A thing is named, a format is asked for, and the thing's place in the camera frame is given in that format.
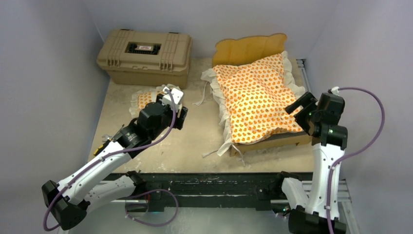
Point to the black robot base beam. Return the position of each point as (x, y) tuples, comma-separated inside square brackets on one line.
[(212, 190)]

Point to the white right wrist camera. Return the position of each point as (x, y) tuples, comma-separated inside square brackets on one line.
[(334, 91)]

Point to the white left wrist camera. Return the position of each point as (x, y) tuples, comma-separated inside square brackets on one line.
[(172, 97)]

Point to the wooden pet bed frame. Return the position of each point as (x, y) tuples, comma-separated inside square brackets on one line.
[(246, 50)]

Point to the tan plastic tool case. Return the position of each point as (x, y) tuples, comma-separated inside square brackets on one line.
[(146, 58)]

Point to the silver open-end wrench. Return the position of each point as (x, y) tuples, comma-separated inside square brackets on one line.
[(106, 138)]

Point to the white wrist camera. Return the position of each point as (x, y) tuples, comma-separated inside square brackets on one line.
[(334, 91), (172, 97)]

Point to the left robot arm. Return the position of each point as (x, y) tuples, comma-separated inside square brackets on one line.
[(72, 198)]

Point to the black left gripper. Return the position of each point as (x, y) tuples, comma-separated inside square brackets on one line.
[(178, 120)]

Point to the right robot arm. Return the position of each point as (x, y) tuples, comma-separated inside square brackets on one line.
[(317, 212)]

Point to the yellow black screwdriver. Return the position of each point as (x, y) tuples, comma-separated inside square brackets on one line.
[(103, 145)]

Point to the small orange patterned pillow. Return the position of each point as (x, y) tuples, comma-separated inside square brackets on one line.
[(143, 97)]

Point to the orange patterned white blanket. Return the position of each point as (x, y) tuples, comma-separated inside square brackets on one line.
[(252, 99)]

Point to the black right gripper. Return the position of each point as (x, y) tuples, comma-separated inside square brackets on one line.
[(308, 101)]

